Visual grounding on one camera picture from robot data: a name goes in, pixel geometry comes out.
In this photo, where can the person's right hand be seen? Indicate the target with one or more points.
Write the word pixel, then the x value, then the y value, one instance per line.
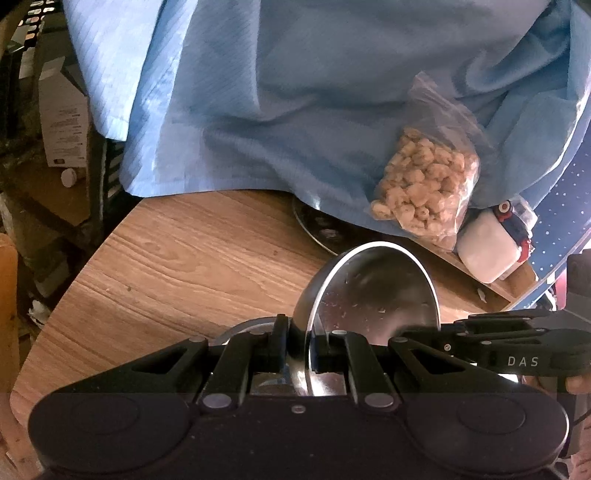
pixel 579 385

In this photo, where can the white bottle cap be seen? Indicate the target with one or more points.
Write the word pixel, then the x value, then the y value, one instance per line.
pixel 69 177

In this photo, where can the wooden furniture piece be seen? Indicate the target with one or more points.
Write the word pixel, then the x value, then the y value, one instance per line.
pixel 8 300

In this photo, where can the light blue cloth garment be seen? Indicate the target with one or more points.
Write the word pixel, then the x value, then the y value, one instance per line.
pixel 277 92

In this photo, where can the clear bag of beige snacks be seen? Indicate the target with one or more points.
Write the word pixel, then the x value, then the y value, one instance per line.
pixel 425 184

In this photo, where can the small white scrap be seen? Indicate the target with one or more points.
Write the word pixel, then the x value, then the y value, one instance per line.
pixel 481 295

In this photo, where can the large steel bowl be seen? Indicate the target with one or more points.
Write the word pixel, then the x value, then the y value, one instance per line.
pixel 378 295

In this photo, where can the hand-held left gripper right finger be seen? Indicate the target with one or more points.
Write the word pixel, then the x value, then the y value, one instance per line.
pixel 318 351

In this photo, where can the white case with blue cover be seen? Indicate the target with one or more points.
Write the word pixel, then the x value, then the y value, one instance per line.
pixel 485 244

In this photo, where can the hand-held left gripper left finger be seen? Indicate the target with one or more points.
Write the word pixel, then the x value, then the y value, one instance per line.
pixel 280 345

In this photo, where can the dark plastic crate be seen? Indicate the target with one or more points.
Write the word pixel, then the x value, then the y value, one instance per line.
pixel 108 184

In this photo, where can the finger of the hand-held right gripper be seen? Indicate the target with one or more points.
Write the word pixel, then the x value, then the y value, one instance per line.
pixel 443 344

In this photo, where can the steel plate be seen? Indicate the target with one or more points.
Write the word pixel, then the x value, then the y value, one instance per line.
pixel 249 325
pixel 318 226

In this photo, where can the white cardboard box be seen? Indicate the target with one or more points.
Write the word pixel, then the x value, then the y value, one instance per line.
pixel 64 120

